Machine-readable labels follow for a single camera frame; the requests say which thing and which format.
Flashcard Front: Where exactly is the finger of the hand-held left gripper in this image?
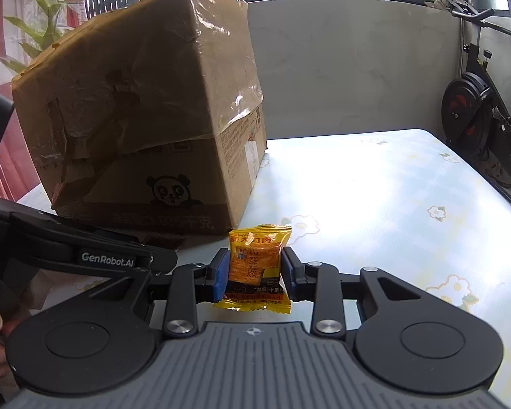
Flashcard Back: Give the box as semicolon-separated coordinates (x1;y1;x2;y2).
147;251;179;277

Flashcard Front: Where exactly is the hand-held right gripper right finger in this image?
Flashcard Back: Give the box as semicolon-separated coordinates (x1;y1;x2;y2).
280;247;441;338

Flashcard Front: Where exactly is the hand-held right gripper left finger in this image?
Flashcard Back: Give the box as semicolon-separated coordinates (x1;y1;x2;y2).
68;248;231;338

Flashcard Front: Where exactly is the yellow snack packet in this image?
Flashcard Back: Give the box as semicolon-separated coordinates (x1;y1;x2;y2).
213;224;294;314

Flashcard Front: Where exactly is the brown cardboard box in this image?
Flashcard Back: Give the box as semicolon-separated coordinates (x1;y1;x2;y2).
12;0;268;237

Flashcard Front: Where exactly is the clear plastic box liner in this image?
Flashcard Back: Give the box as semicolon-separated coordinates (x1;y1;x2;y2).
12;0;265;205

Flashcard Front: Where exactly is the floral tablecloth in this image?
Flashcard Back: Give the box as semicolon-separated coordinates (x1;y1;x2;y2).
17;128;511;409

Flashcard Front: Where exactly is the printed plant curtain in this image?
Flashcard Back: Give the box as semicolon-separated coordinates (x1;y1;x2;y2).
0;0;90;205

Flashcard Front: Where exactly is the black exercise bike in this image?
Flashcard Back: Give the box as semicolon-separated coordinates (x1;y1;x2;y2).
440;0;511;218

